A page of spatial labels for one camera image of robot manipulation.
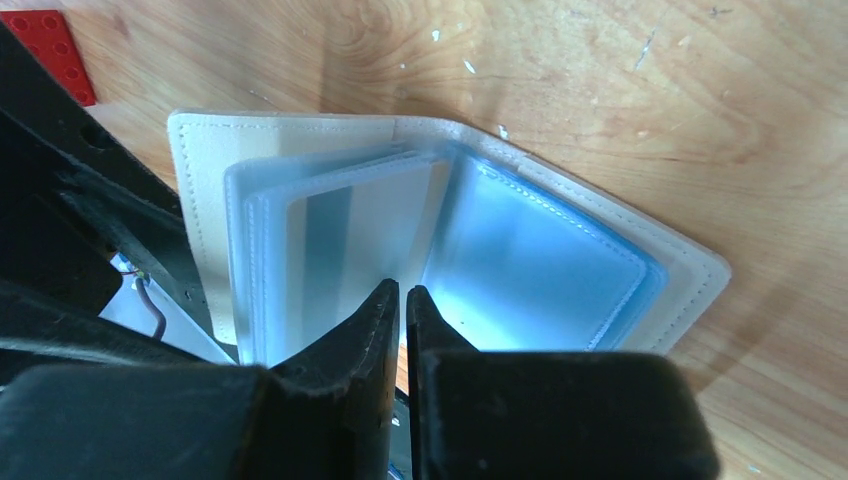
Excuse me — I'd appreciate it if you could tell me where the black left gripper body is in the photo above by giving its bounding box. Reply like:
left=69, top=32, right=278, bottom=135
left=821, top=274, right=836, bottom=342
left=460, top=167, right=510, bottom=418
left=1, top=27, right=219, bottom=361

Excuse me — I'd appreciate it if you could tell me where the white card holder wallet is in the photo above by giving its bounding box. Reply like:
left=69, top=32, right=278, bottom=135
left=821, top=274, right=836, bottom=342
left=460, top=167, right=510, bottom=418
left=167, top=110, right=732, bottom=366

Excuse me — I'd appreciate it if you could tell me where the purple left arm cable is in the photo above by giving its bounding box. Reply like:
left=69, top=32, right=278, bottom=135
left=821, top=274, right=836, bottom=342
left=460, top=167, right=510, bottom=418
left=132, top=274, right=168, bottom=342

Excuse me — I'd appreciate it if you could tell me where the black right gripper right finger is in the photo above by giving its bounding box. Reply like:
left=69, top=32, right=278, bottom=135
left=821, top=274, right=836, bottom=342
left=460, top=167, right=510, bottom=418
left=406, top=286, right=721, bottom=479

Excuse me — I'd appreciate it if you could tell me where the red white toy block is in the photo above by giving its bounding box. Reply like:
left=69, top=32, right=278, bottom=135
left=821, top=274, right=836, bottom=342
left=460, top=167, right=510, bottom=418
left=1, top=10, right=97, bottom=107

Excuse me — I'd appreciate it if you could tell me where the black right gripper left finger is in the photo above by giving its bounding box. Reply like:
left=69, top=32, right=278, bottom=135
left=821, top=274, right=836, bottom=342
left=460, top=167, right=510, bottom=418
left=1, top=279, right=399, bottom=479

